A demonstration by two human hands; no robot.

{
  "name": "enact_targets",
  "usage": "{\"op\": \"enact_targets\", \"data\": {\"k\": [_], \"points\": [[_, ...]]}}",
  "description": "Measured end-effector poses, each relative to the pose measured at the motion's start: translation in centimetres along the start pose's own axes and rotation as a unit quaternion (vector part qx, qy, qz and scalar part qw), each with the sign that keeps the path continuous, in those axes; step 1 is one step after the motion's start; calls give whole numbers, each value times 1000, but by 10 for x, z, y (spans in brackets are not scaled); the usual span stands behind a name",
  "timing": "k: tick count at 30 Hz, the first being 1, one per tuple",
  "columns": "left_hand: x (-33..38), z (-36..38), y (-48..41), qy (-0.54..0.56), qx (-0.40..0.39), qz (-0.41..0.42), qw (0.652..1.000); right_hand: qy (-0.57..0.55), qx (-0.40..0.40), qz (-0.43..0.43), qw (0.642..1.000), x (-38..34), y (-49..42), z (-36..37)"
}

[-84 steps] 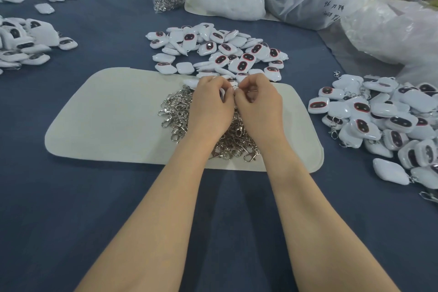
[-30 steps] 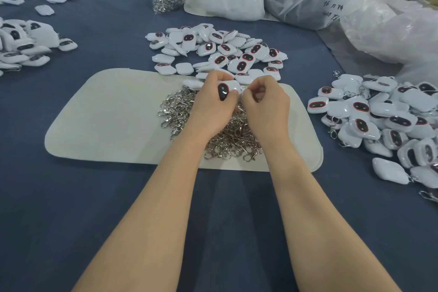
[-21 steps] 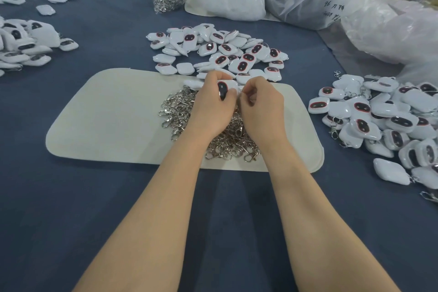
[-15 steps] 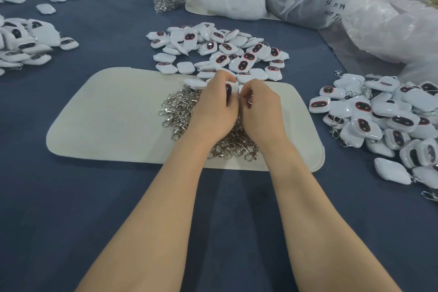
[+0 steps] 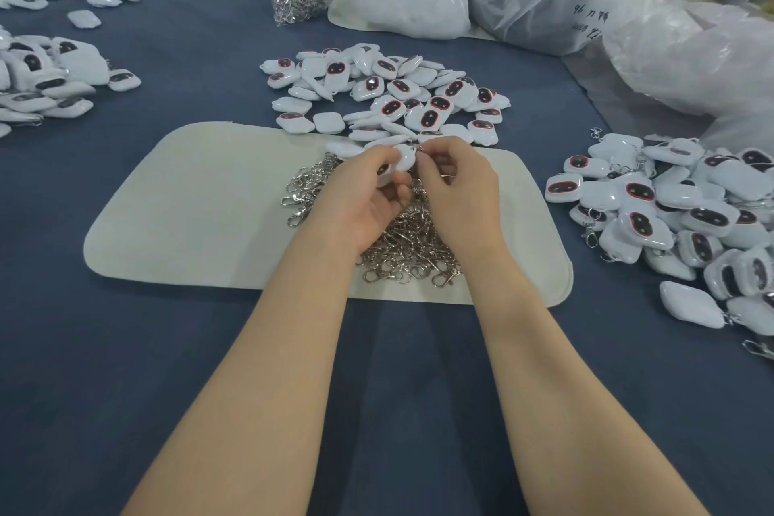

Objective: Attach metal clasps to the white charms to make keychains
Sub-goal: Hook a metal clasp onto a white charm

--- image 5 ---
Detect crumpled clear plastic bag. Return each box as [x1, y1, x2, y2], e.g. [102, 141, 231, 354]
[603, 0, 774, 154]

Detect pile of metal clasps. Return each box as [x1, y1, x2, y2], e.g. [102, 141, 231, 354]
[281, 152, 462, 289]

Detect person's right hand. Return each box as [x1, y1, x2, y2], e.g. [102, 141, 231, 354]
[414, 137, 508, 264]

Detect white charm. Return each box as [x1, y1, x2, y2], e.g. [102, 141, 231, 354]
[377, 143, 420, 180]

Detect person's right forearm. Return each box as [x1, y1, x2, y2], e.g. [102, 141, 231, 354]
[464, 241, 710, 516]

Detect pile of finished fobs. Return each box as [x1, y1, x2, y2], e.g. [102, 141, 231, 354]
[544, 132, 774, 361]

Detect person's left forearm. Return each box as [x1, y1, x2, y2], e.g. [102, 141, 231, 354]
[121, 239, 372, 516]

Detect person's left hand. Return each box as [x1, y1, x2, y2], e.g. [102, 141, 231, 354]
[302, 144, 415, 257]

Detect cream felt work mat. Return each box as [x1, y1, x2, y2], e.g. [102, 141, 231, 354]
[83, 123, 575, 306]

